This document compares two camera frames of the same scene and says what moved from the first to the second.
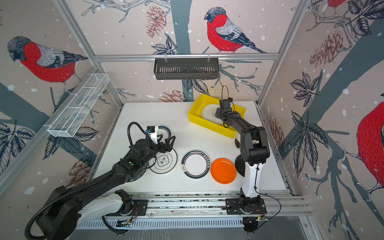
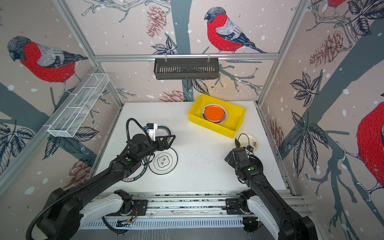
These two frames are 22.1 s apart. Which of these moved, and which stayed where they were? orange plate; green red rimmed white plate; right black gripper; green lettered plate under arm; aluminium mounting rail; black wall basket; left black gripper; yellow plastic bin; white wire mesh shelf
Moved: orange plate; right black gripper; green red rimmed white plate
Stayed: left black gripper; black wall basket; yellow plastic bin; aluminium mounting rail; white wire mesh shelf; green lettered plate under arm
